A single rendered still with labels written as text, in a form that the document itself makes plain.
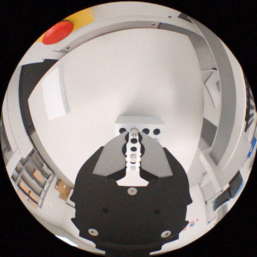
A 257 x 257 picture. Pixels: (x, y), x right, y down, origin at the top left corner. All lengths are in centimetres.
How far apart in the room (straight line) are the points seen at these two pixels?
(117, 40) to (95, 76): 9
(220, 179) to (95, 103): 29
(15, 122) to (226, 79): 68
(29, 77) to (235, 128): 82
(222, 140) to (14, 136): 68
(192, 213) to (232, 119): 336
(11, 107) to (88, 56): 48
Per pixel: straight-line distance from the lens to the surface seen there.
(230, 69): 16
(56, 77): 24
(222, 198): 66
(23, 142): 54
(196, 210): 351
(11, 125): 55
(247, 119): 19
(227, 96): 16
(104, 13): 20
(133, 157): 17
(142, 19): 24
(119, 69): 17
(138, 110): 17
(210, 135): 74
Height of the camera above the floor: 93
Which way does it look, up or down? 62 degrees down
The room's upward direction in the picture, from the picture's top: 173 degrees counter-clockwise
